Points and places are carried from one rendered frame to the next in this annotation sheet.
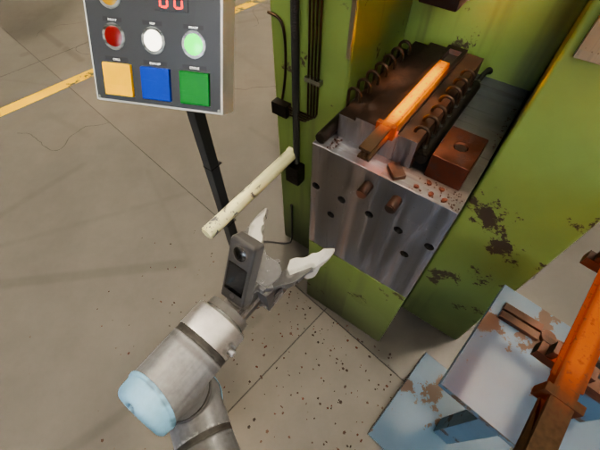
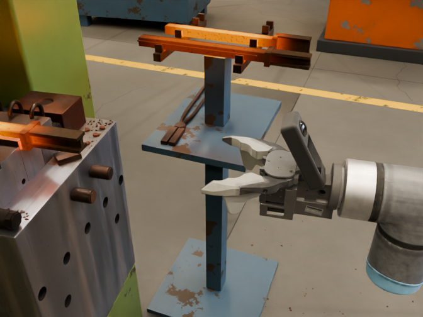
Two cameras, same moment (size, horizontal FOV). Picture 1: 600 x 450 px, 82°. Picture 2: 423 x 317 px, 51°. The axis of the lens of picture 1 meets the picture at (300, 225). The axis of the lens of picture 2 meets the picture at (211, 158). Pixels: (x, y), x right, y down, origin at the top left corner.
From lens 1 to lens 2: 80 cm
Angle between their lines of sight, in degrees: 74
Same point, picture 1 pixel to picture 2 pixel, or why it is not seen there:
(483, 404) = not seen: hidden behind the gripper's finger
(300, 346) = not seen: outside the picture
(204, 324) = (366, 165)
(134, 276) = not seen: outside the picture
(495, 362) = (212, 145)
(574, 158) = (59, 55)
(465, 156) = (60, 98)
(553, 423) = (285, 52)
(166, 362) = (414, 172)
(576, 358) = (243, 49)
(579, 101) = (36, 16)
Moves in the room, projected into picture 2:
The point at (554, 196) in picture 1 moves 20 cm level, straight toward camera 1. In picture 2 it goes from (71, 90) to (135, 106)
